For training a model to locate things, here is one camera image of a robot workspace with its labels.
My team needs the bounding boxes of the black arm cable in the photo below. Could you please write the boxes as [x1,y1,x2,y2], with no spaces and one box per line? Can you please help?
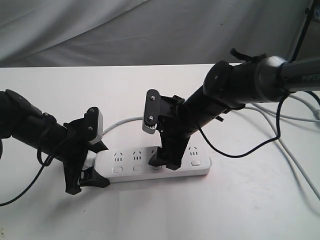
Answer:
[154,92,320,158]
[0,119,71,207]

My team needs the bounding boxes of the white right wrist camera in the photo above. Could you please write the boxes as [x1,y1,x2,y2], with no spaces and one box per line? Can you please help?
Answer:
[142,89,161,135]

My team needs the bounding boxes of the black tripod stand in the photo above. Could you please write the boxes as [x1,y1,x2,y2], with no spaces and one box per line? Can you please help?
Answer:
[290,0,317,61]

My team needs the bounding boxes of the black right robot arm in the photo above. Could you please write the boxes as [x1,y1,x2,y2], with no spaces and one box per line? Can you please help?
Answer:
[142,49,320,170]

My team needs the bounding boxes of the white five-outlet power strip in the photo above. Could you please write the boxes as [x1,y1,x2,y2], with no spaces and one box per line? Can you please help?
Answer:
[93,145,212,183]

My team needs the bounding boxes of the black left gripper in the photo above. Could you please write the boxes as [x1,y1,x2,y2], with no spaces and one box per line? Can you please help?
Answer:
[62,118,110,195]

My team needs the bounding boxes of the grey power cord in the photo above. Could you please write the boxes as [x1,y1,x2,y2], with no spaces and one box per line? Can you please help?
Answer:
[102,94,320,201]

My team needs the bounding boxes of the grey backdrop cloth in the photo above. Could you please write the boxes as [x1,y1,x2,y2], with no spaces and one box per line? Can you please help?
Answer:
[0,0,312,67]

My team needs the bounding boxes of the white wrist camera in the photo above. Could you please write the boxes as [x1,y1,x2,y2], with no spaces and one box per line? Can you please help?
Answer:
[83,106,103,145]
[142,89,161,135]

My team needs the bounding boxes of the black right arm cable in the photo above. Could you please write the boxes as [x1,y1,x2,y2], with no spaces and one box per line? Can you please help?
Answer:
[154,92,320,158]

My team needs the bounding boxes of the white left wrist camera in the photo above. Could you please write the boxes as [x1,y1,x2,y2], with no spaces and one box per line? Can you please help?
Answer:
[83,106,103,145]

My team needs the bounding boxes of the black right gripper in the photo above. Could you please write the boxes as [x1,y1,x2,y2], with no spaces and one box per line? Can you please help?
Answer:
[148,95,195,171]

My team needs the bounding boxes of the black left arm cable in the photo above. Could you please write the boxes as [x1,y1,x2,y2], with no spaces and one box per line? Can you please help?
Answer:
[0,119,71,207]

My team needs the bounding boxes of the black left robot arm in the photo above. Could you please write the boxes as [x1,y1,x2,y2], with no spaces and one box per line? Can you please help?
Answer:
[0,89,110,195]

